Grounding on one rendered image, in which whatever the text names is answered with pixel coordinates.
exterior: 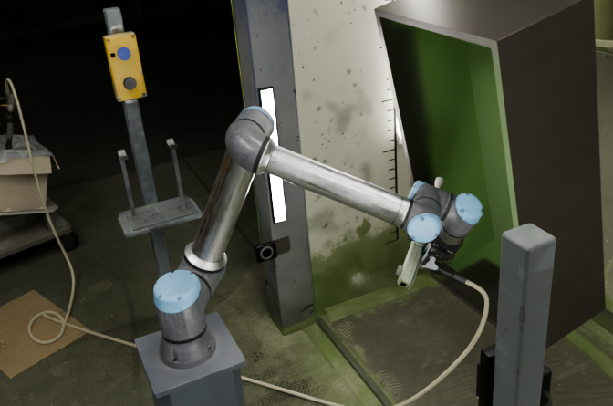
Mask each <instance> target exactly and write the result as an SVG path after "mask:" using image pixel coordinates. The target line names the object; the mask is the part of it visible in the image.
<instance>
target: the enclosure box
mask: <svg viewBox="0 0 613 406"><path fill-rule="evenodd" d="M374 11H375V16H376V20H377V25H378V29H379V37H380V41H381V45H382V50H383V54H384V58H385V63H386V68H387V71H388V76H389V81H390V88H391V93H392V97H393V101H394V106H395V110H396V114H397V119H398V123H399V127H400V136H401V139H402V144H403V149H404V153H405V157H406V162H407V166H408V170H409V175H410V182H411V187H413V185H414V183H415V182H416V181H422V182H426V183H428V184H430V185H432V186H435V180H436V178H437V177H442V178H443V179H444V184H443V186H442V187H441V189H442V190H444V191H446V192H448V193H452V194H455V195H457V196H458V195H459V194H462V193H469V194H472V195H474V196H475V197H476V198H477V199H478V200H479V201H480V202H481V204H482V206H483V215H482V217H481V218H480V220H479V222H478V223H477V224H476V225H475V226H474V227H473V229H472V230H471V231H470V232H469V233H468V234H467V235H466V237H465V238H464V240H463V244H462V247H461V248H460V249H459V250H458V251H457V253H456V254H455V256H454V258H453V260H452V261H451V262H450V263H449V265H448V266H449V267H451V268H453V269H454V270H455V272H457V273H459V274H461V275H463V276H466V277H467V280H469V281H471V282H473V283H475V284H476V285H478V286H480V287H481V288H482V289H484V291H485V292H486V293H487V295H488V297H489V311H488V316H487V319H486V320H487V321H488V322H490V323H491V324H492V325H493V326H495V327H496V328H497V313H498V297H499V281H500V265H501V250H502V234H503V232H505V231H508V230H511V229H514V228H516V227H518V226H521V225H524V224H533V225H535V226H537V227H539V228H540V229H542V230H544V231H545V232H547V233H549V234H551V235H552V236H554V237H555V239H556V250H555V259H554V268H553V277H552V286H551V296H550V306H549V315H548V324H547V333H546V343H545V349H548V348H549V347H551V346H552V345H553V344H555V343H556V342H557V341H558V340H560V339H561V338H563V337H565V336H566V335H568V334H569V333H571V332H572V331H573V330H575V329H576V328H578V327H580V326H581V325H583V324H584V323H586V322H587V321H589V320H590V319H591V318H593V317H594V316H595V315H597V314H598V313H600V312H601V311H603V310H604V309H606V300H605V277H604V253H603V228H602V204H601V180H600V157H599V132H598V108H597V61H596V37H595V13H594V0H393V1H391V2H388V3H387V4H385V5H381V6H379V7H377V8H374ZM430 273H431V277H432V278H433V279H435V280H436V281H437V282H438V283H440V284H441V285H442V286H444V287H445V288H446V289H448V290H449V291H450V292H451V293H453V294H454V295H455V296H457V297H458V298H459V299H460V300H461V301H462V302H463V303H465V304H466V305H467V306H469V307H470V308H471V309H473V310H474V311H475V312H477V313H478V314H479V315H480V316H483V310H484V299H483V295H482V294H481V293H480V292H479V291H478V290H476V289H475V288H473V287H471V286H468V285H466V284H464V285H462V284H460V283H458V282H456V281H454V280H448V279H446V278H444V277H442V276H439V275H437V274H435V273H433V272H432V271H430Z"/></svg>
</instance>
